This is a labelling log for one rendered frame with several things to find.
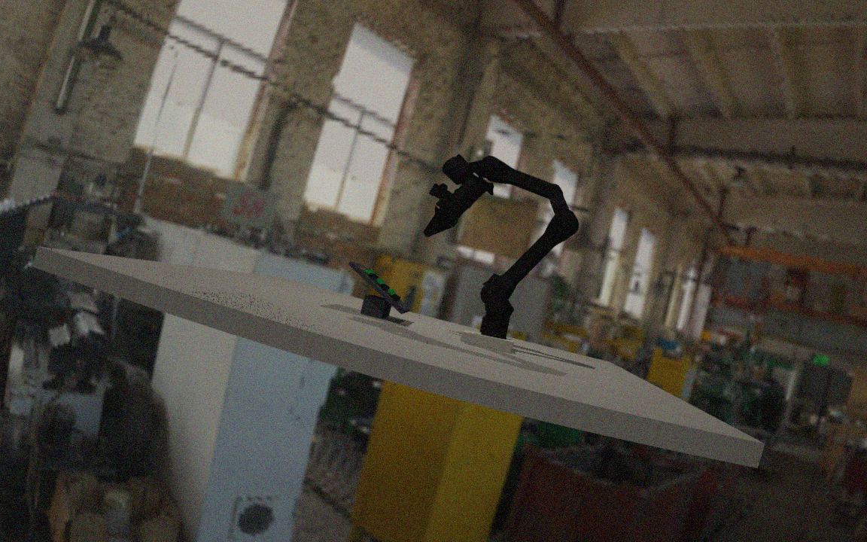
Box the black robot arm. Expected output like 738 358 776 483
442 154 579 340

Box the dark grey switch panel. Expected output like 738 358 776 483
348 261 410 319

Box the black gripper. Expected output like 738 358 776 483
423 187 475 237

